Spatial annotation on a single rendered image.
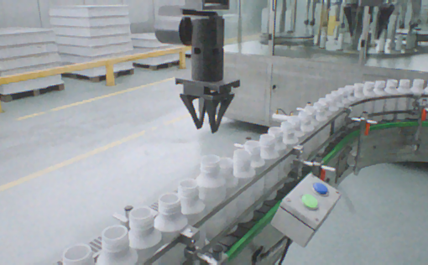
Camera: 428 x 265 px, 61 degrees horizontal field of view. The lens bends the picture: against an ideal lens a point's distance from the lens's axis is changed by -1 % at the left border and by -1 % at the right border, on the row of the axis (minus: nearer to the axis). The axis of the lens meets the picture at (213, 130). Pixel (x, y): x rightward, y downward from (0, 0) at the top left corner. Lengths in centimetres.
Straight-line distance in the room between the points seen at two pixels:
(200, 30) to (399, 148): 127
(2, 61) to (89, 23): 166
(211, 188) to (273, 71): 327
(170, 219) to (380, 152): 120
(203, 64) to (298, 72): 319
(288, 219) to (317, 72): 306
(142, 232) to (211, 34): 33
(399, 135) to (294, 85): 224
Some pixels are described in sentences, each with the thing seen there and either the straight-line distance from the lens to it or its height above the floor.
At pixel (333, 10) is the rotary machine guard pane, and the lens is 366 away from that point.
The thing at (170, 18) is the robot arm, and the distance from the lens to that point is 67.
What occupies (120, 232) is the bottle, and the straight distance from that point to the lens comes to 59.
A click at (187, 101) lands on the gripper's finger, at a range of 66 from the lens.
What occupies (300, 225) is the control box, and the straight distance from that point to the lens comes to 73.
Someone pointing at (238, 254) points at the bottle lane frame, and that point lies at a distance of 81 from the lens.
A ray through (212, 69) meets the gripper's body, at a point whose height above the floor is 137.
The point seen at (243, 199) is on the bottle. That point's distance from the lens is 83.
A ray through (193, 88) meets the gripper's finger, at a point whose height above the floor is 134.
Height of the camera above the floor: 148
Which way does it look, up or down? 20 degrees down
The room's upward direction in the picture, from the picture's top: straight up
